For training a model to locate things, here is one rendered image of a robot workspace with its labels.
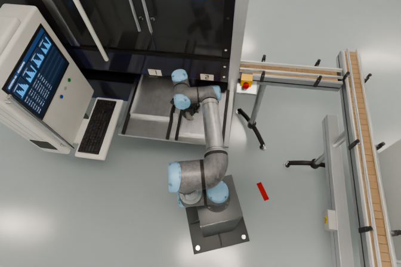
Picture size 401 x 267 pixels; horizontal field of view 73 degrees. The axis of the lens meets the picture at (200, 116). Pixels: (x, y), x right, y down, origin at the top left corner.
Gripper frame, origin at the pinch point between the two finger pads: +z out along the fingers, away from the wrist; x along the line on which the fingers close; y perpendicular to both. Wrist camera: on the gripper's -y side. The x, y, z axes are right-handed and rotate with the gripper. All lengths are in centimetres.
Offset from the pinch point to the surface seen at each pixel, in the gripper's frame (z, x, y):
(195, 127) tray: 15.3, 2.8, -0.8
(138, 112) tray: 8.6, -6.4, -38.4
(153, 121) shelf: 11.3, -7.0, -26.4
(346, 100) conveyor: 21, 64, 75
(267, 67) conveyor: 10, 64, 22
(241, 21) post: -45, 33, 20
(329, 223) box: 68, 1, 91
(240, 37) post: -35, 34, 18
